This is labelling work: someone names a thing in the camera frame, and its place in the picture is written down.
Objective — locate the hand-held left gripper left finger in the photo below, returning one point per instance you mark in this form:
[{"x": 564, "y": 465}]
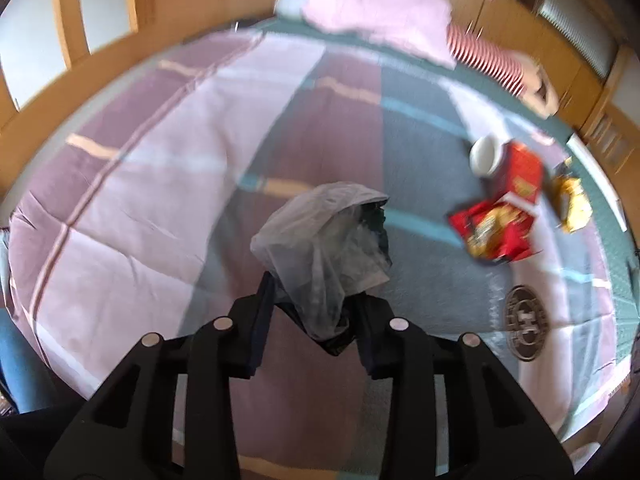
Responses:
[{"x": 265, "y": 320}]

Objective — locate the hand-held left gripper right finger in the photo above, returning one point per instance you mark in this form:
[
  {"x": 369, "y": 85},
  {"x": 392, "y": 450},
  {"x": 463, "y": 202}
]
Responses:
[{"x": 365, "y": 340}]

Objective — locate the white translucent plastic bag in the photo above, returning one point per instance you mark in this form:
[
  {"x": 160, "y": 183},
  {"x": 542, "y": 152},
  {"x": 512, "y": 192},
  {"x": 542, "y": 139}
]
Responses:
[{"x": 310, "y": 240}]

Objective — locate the red snack bag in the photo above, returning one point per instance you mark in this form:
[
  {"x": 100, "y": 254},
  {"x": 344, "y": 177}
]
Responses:
[{"x": 492, "y": 230}]

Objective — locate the patchwork quilt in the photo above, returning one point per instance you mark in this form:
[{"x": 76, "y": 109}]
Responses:
[{"x": 150, "y": 185}]

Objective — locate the white cup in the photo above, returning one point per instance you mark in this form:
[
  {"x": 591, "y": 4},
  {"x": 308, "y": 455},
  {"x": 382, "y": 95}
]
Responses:
[{"x": 487, "y": 155}]

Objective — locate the red cardboard box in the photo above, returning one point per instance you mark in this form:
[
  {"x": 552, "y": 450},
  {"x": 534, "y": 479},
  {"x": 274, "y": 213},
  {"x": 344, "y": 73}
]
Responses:
[{"x": 520, "y": 172}]

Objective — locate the person's blue jeans leg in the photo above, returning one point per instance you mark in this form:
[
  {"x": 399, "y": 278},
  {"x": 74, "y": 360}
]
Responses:
[{"x": 20, "y": 355}]

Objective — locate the yellow snack wrapper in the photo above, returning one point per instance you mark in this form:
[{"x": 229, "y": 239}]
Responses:
[{"x": 572, "y": 200}]

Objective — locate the green bed sheet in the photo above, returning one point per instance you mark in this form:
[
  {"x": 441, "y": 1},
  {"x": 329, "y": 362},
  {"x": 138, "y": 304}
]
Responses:
[{"x": 400, "y": 71}]

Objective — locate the pale blue pillow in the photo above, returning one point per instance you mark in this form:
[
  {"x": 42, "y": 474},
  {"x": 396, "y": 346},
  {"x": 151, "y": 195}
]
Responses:
[{"x": 291, "y": 6}]

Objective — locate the pink pillow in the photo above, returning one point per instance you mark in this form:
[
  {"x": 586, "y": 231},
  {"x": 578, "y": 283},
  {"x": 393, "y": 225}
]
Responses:
[{"x": 380, "y": 15}]

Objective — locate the frosted glass window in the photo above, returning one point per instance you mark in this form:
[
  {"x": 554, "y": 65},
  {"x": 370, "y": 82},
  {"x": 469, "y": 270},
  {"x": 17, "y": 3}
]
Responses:
[{"x": 575, "y": 20}]

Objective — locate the white bed side rail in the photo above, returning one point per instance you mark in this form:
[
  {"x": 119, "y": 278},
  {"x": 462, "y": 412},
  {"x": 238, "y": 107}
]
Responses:
[{"x": 600, "y": 180}]

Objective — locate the wooden wall cabinets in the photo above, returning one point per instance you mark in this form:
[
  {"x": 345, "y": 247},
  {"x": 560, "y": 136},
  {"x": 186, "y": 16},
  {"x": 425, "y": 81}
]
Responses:
[{"x": 520, "y": 25}]

